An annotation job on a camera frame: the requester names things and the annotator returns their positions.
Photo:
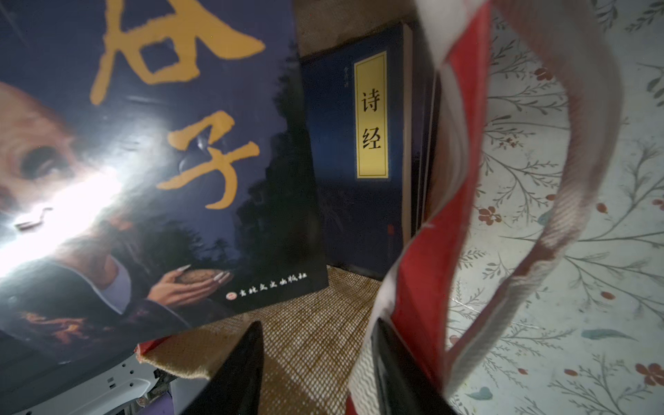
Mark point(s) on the jute canvas Christmas bag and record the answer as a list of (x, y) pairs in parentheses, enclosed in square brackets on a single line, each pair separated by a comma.
[(318, 351)]

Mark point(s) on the blue book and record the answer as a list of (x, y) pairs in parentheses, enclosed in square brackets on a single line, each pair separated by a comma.
[(357, 110)]

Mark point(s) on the floral table cloth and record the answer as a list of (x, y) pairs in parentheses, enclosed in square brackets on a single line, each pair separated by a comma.
[(590, 340)]

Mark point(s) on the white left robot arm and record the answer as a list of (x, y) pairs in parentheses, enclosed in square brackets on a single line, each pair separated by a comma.
[(117, 387)]

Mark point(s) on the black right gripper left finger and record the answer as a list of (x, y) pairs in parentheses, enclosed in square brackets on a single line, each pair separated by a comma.
[(236, 387)]

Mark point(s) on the dark portrait book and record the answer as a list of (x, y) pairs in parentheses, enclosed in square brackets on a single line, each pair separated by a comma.
[(156, 175)]

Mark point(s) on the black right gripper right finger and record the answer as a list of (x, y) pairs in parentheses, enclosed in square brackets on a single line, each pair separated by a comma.
[(402, 387)]

